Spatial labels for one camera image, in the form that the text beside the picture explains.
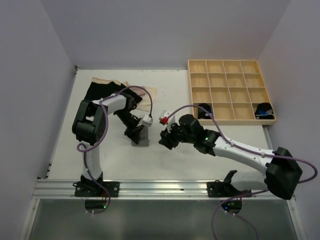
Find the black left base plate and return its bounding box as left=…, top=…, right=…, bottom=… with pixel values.
left=72, top=181, right=120, bottom=198

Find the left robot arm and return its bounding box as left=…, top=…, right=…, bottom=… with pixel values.
left=72, top=93, right=146, bottom=197

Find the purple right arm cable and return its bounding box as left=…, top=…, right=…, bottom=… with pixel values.
left=166, top=104, right=319, bottom=240

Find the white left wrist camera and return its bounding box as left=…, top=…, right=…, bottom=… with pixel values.
left=141, top=114, right=153, bottom=127

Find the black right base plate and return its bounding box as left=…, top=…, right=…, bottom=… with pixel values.
left=206, top=180, right=252, bottom=198

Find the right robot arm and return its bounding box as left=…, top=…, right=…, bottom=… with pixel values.
left=159, top=114, right=303, bottom=200

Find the wooden compartment tray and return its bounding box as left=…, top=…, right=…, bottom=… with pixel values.
left=187, top=59, right=277, bottom=126

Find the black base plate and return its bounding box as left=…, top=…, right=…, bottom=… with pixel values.
left=206, top=180, right=252, bottom=198
left=72, top=181, right=120, bottom=198

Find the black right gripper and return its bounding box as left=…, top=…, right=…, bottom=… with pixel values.
left=158, top=119, right=196, bottom=149

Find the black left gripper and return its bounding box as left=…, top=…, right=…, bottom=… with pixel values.
left=114, top=109, right=145, bottom=144

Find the pink beige underwear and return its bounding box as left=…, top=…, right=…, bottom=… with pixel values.
left=130, top=86, right=158, bottom=112

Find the black blue rolled underwear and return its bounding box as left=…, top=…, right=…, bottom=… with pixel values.
left=254, top=102, right=275, bottom=120

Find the aluminium front rail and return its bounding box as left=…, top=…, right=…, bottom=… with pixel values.
left=31, top=177, right=297, bottom=201

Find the dark rolled underwear in tray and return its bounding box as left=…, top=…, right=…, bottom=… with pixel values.
left=197, top=103, right=214, bottom=120

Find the black underwear tan waistband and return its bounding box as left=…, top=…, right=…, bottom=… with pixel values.
left=79, top=78, right=142, bottom=113

